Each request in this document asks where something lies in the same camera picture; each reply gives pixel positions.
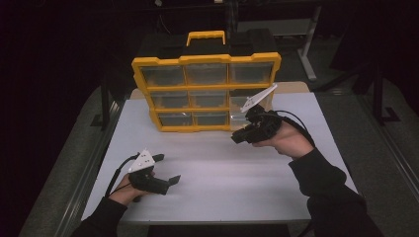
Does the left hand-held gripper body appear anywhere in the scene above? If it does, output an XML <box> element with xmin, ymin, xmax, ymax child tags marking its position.
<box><xmin>127</xmin><ymin>149</ymin><xmax>172</xmax><ymax>196</ymax></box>

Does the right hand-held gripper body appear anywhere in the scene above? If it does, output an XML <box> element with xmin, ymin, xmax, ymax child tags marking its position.
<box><xmin>240</xmin><ymin>83</ymin><xmax>284</xmax><ymax>144</ymax></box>

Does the yellow and black organizer box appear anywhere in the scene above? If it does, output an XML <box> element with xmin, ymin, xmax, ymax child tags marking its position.
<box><xmin>131</xmin><ymin>29</ymin><xmax>283</xmax><ymax>133</ymax></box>

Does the person's right hand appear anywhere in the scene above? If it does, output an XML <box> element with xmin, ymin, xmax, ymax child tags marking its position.
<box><xmin>252</xmin><ymin>120</ymin><xmax>314</xmax><ymax>161</ymax></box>

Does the person's left hand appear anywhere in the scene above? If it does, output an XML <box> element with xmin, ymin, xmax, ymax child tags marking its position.
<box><xmin>108</xmin><ymin>171</ymin><xmax>156</xmax><ymax>206</ymax></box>

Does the grey desk with metal leg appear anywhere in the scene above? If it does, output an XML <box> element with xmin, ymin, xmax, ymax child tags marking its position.
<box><xmin>236</xmin><ymin>5</ymin><xmax>323</xmax><ymax>82</ymax></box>

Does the dark metal stand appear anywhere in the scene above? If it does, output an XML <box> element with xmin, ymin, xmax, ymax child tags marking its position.
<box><xmin>370</xmin><ymin>62</ymin><xmax>402</xmax><ymax>126</ymax></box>

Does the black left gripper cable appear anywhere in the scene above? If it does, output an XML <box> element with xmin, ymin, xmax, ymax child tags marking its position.
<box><xmin>104</xmin><ymin>152</ymin><xmax>141</xmax><ymax>199</ymax></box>

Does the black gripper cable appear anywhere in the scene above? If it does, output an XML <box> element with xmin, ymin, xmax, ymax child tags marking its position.
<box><xmin>104</xmin><ymin>152</ymin><xmax>141</xmax><ymax>199</ymax></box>
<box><xmin>272</xmin><ymin>110</ymin><xmax>316</xmax><ymax>148</ymax></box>

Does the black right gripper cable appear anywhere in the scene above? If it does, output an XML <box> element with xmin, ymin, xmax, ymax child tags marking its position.
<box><xmin>272</xmin><ymin>110</ymin><xmax>316</xmax><ymax>148</ymax></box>

